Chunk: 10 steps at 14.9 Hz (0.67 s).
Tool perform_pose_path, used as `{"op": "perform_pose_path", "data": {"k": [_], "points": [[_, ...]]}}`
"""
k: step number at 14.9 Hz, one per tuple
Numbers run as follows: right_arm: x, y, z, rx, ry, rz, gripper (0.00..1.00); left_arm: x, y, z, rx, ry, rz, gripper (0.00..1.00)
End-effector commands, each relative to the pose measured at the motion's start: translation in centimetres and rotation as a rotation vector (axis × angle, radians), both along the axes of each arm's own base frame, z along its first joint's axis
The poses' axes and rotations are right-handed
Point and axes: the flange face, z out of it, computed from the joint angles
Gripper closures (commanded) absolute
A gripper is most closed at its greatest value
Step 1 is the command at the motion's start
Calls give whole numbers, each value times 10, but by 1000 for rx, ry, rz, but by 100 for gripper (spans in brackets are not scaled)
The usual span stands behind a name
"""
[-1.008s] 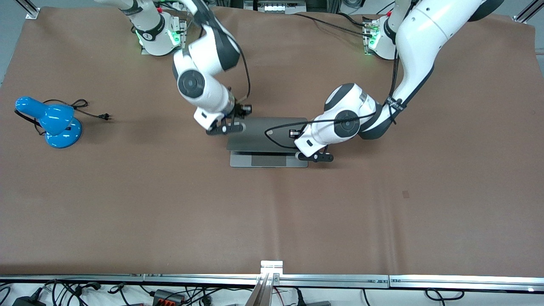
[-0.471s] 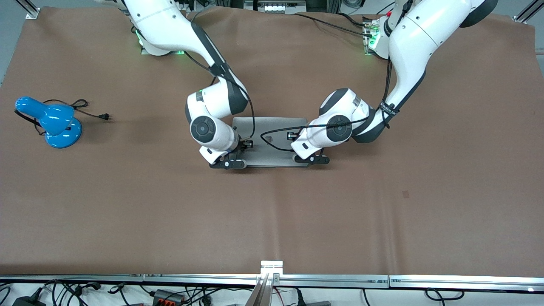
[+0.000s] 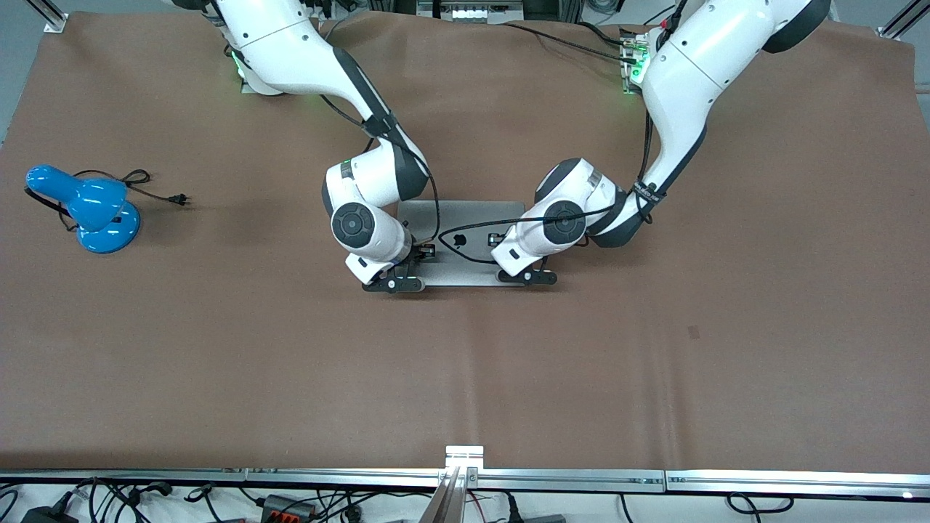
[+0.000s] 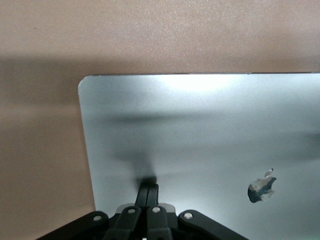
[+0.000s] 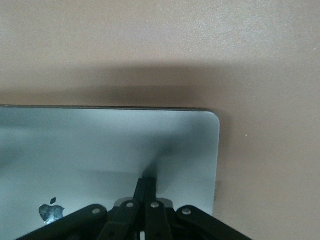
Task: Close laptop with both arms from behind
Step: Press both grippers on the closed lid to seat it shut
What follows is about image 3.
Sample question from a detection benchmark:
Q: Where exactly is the grey laptop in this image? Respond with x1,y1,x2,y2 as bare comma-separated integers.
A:
395,200,528,288

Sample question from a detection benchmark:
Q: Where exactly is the brown table mat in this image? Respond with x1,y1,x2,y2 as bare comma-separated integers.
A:
0,10,930,473

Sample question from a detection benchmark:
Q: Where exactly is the device with white lights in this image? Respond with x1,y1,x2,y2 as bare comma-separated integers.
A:
416,0,525,24

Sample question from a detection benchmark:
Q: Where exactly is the black red connector box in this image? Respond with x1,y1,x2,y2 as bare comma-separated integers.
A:
260,493,318,522

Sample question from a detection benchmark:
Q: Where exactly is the blue desk lamp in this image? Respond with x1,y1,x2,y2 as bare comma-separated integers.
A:
25,165,142,255

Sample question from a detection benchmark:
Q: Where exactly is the black power adapter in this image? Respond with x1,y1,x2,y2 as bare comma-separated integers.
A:
20,501,81,523

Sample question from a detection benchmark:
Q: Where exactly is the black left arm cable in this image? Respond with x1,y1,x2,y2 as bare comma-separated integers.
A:
439,108,656,266

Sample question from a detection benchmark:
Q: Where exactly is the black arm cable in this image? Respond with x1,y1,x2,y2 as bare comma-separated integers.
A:
439,108,656,266
318,93,441,251

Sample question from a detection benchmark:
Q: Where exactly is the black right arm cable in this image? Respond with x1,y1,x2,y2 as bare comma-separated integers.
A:
318,93,441,251

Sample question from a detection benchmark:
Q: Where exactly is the black cable on mat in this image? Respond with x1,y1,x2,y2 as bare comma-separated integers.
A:
501,20,634,65

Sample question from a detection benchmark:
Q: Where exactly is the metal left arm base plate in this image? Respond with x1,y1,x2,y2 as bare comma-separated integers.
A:
620,28,649,95

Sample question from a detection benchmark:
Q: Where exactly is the silver camera mount beam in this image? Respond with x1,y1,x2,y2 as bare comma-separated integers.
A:
418,445,485,523

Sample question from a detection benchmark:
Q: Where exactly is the black lamp cord with plug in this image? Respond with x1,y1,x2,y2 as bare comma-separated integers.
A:
25,169,193,233

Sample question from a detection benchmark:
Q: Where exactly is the silver aluminium rail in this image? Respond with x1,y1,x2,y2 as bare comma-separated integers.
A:
665,471,930,500
0,469,248,485
246,469,667,495

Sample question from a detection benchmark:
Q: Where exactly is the tangled black cable bundle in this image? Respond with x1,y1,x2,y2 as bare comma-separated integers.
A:
69,477,219,523

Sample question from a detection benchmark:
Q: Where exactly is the black cable loop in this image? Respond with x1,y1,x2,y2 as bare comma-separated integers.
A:
727,492,794,518

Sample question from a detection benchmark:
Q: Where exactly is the aluminium frame post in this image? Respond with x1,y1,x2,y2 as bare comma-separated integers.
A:
26,0,70,34
878,0,930,41

